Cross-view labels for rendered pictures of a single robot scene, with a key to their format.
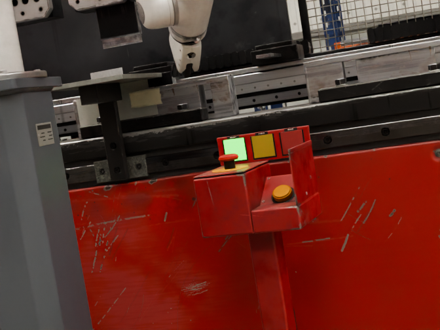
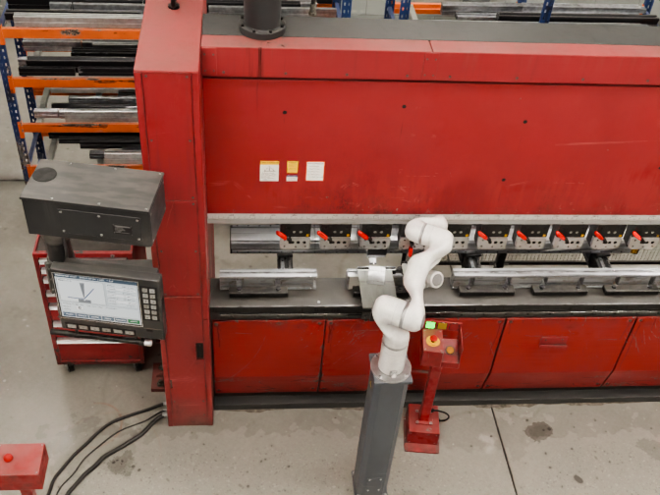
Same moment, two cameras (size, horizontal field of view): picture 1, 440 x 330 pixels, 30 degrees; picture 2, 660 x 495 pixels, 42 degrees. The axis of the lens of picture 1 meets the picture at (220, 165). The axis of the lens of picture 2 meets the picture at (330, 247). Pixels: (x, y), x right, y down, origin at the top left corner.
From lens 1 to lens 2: 3.65 m
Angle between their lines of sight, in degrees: 43
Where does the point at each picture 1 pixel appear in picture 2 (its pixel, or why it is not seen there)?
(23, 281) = (394, 421)
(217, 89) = not seen: hidden behind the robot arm
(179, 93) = (398, 279)
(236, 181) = (440, 354)
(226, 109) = not seen: hidden behind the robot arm
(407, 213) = (481, 337)
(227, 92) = not seen: hidden behind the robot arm
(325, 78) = (461, 282)
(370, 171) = (473, 324)
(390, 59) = (488, 278)
